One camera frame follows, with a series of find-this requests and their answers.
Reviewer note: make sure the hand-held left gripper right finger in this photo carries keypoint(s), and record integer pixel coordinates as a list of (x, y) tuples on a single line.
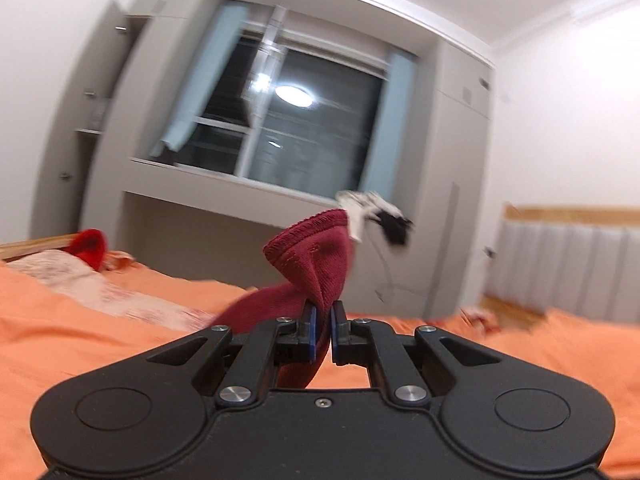
[(336, 332)]

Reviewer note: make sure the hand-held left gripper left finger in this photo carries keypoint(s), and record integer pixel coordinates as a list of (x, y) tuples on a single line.
[(311, 332)]

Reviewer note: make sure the dark red knitted garment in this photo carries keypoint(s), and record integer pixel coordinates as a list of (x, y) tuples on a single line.
[(320, 260)]

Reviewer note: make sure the white garment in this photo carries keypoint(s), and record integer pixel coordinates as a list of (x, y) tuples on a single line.
[(356, 220)]

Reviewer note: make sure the black garment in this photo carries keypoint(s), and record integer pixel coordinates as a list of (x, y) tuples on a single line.
[(395, 231)]

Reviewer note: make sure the grey window sill cabinet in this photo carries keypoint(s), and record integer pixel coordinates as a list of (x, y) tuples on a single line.
[(210, 210)]

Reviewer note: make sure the large window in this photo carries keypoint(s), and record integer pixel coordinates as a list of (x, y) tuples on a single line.
[(310, 135)]

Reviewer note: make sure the light blue curtain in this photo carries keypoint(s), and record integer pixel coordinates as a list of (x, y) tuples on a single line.
[(200, 85), (390, 125)]

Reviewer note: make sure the pale floral pillow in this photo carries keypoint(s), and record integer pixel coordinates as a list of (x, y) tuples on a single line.
[(100, 290)]

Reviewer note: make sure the grey padded headboard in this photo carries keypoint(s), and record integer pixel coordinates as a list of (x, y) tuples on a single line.
[(560, 265)]

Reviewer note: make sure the red knitted hat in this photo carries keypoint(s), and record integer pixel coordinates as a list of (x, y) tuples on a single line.
[(90, 250)]

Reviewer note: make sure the orange bed cover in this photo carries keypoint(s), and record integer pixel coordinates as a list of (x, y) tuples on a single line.
[(50, 325)]

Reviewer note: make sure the clear plastic bag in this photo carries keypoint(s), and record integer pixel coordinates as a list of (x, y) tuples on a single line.
[(98, 116)]

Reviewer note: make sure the grey shelf cabinet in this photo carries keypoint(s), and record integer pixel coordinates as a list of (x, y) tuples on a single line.
[(60, 125)]

